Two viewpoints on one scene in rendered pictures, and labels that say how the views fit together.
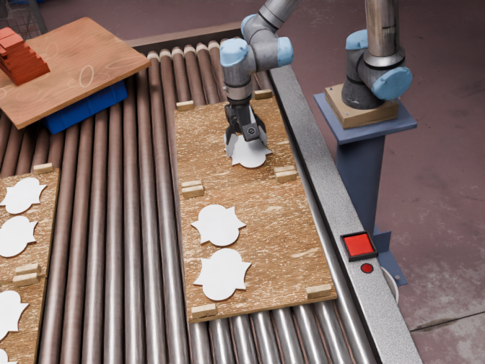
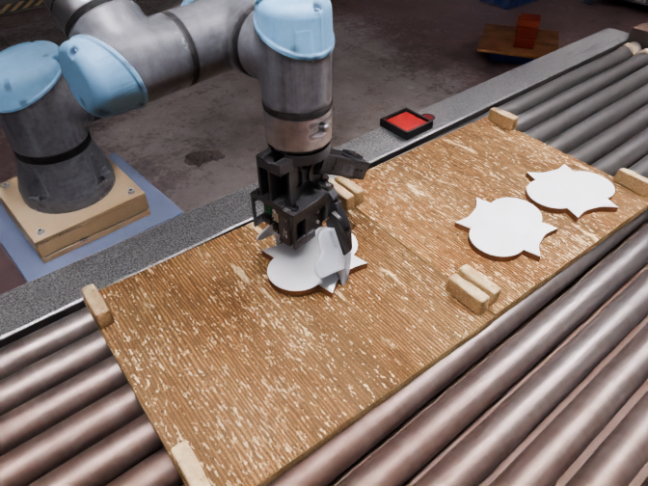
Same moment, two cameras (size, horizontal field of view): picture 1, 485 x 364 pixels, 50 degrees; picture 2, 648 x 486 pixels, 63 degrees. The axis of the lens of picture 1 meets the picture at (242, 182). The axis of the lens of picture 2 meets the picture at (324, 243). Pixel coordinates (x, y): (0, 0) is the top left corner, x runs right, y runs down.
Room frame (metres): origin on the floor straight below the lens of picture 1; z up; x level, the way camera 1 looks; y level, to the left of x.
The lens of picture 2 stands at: (1.49, 0.42, 1.45)
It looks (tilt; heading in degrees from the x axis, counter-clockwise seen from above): 42 degrees down; 235
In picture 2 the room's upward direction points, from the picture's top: straight up
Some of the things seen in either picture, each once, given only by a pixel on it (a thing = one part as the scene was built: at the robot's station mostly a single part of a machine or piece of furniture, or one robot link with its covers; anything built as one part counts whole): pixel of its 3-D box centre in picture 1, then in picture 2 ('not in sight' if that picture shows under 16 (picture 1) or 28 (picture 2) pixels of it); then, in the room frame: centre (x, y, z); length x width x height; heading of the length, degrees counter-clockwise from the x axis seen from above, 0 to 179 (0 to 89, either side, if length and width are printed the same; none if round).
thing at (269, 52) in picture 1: (269, 51); (220, 34); (1.25, -0.12, 1.24); 0.11 x 0.11 x 0.08; 10
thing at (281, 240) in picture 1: (250, 241); (490, 196); (0.86, 0.00, 0.93); 0.41 x 0.35 x 0.02; 2
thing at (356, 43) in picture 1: (365, 53); (39, 95); (1.42, -0.44, 1.09); 0.13 x 0.12 x 0.14; 10
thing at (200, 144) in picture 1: (231, 141); (284, 310); (1.27, 0.02, 0.93); 0.41 x 0.35 x 0.02; 2
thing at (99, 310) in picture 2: (263, 94); (96, 306); (1.47, -0.11, 0.95); 0.06 x 0.02 x 0.03; 92
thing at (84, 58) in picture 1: (56, 65); not in sight; (1.70, 0.61, 1.03); 0.50 x 0.50 x 0.02; 34
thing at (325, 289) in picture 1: (318, 291); (502, 118); (0.67, -0.14, 0.95); 0.06 x 0.02 x 0.03; 92
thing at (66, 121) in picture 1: (69, 87); not in sight; (1.65, 0.57, 0.97); 0.31 x 0.31 x 0.10; 34
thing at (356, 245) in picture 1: (358, 245); (406, 123); (0.81, -0.27, 0.92); 0.06 x 0.06 x 0.01; 4
